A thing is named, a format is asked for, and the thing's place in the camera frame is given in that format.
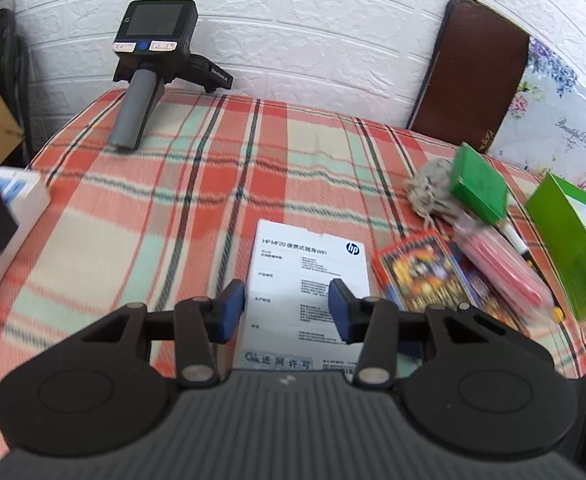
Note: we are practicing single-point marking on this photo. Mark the brown wooden headboard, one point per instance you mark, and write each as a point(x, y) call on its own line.
point(473, 75)

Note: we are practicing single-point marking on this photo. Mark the clear pouch of red pens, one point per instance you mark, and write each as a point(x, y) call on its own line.
point(503, 270)

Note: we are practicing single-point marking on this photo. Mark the colourful picture card box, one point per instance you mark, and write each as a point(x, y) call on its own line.
point(423, 270)

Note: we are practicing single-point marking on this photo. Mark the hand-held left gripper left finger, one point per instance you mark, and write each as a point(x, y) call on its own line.
point(233, 311)

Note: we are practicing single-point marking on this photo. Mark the green cardboard box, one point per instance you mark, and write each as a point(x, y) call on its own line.
point(568, 240)

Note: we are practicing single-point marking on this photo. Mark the white patterned cloth pouch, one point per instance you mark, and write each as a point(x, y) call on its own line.
point(430, 187)

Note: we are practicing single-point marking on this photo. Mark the floral white cloth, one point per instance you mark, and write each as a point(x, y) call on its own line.
point(558, 120)

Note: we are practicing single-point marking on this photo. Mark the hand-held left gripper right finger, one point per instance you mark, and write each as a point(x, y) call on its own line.
point(340, 312)

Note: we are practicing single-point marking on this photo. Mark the white printed cardboard box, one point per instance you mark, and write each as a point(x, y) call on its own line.
point(293, 260)

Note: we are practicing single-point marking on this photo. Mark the red plaid bed sheet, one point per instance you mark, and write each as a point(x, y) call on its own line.
point(173, 210)

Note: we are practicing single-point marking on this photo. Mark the small green box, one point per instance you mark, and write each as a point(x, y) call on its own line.
point(475, 185)

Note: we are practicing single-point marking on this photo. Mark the white box with blue label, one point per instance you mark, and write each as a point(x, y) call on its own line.
point(29, 210)

